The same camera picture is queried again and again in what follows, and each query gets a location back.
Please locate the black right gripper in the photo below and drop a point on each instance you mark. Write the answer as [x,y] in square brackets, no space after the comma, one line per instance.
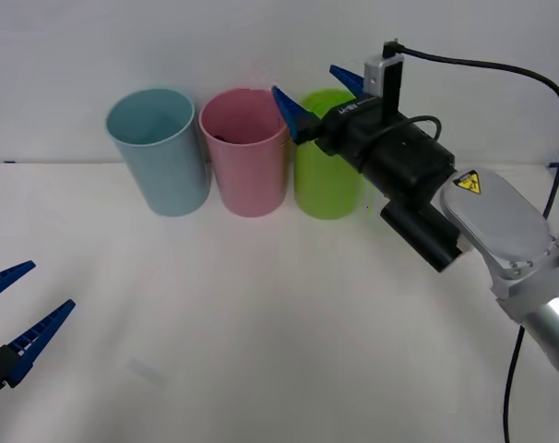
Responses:
[399,157]

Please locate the pale blue plastic bin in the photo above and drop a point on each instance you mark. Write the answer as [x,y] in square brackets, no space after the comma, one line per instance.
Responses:
[169,175]

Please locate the green plastic bin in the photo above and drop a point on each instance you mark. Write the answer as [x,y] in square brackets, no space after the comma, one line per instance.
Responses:
[321,184]

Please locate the pink plastic bin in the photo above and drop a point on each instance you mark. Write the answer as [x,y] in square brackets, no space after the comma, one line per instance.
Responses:
[252,180]

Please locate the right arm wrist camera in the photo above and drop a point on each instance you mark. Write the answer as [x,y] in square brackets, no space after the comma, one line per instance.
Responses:
[376,74]

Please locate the silver and black right arm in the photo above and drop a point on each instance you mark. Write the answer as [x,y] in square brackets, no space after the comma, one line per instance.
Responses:
[491,217]

